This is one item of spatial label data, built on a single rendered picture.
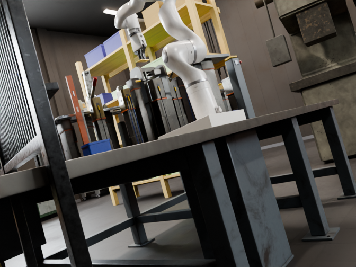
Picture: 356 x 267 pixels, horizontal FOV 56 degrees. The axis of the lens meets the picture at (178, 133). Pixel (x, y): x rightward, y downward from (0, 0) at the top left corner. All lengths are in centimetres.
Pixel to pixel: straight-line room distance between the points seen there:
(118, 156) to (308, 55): 439
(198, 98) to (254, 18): 830
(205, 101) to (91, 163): 95
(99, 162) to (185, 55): 100
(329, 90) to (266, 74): 532
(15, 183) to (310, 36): 417
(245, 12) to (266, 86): 211
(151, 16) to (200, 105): 357
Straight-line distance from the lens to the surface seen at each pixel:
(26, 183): 69
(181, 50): 166
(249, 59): 978
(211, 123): 142
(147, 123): 193
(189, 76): 164
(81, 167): 75
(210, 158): 116
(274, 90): 947
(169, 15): 179
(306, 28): 458
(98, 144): 152
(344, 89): 436
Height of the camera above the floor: 66
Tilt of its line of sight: 3 degrees up
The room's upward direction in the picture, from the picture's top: 16 degrees counter-clockwise
